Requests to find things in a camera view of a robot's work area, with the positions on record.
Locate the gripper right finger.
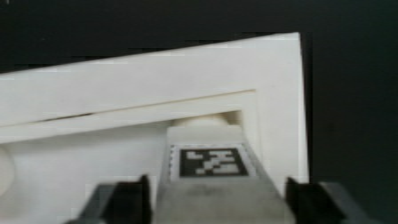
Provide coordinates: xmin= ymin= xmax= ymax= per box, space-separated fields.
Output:
xmin=284 ymin=178 xmax=380 ymax=224

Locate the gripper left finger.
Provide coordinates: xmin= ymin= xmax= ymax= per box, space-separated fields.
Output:
xmin=64 ymin=175 xmax=153 ymax=224

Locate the white table leg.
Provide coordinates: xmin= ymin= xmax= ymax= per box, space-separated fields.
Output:
xmin=155 ymin=114 xmax=295 ymax=224

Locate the white square tabletop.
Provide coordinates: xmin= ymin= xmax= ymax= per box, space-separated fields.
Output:
xmin=0 ymin=91 xmax=256 ymax=224

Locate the white L-shaped obstacle wall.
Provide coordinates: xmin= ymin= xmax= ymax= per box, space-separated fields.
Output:
xmin=0 ymin=33 xmax=309 ymax=183

